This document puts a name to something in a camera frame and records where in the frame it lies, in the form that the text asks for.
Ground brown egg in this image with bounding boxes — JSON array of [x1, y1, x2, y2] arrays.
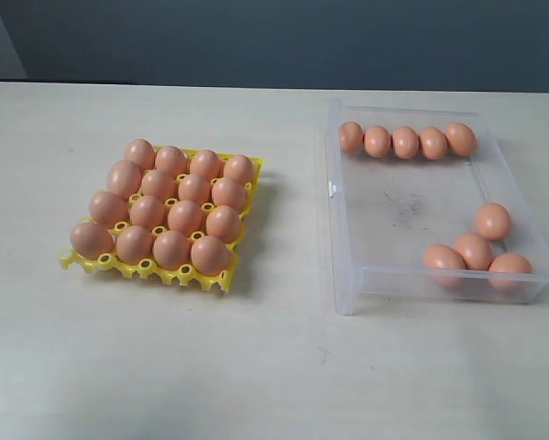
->
[[129, 195, 166, 230], [189, 149, 223, 181], [140, 170, 176, 203], [391, 126, 420, 160], [115, 225, 155, 265], [445, 122, 477, 157], [212, 177, 247, 213], [155, 146, 188, 178], [106, 159, 142, 200], [191, 236, 231, 276], [167, 200, 203, 237], [223, 155, 255, 185], [70, 222, 115, 259], [89, 191, 128, 229], [454, 232, 493, 270], [178, 174, 211, 204], [124, 138, 156, 171], [205, 205, 242, 243], [364, 126, 391, 159], [152, 230, 191, 270], [474, 202, 512, 241], [423, 244, 466, 289], [419, 126, 448, 160], [338, 121, 364, 154], [489, 252, 532, 291]]

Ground yellow plastic egg tray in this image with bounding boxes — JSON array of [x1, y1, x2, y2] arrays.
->
[[59, 157, 264, 292]]

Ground clear plastic bin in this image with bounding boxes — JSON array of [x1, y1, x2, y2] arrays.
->
[[324, 101, 549, 314]]

